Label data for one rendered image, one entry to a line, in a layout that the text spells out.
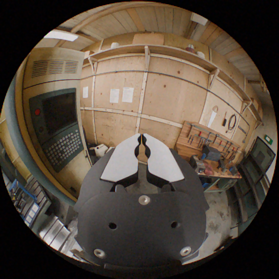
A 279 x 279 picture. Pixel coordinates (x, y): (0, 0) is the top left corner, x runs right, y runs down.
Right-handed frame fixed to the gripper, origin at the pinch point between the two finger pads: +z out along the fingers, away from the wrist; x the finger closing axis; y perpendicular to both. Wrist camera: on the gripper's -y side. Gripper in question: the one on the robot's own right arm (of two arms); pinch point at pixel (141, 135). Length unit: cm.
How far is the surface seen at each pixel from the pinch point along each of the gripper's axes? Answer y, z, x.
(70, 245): 71, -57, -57
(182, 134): 58, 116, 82
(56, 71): -40, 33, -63
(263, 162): 44, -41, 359
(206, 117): 15, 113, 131
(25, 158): 1.6, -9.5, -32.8
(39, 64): -48, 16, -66
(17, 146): -2.9, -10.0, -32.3
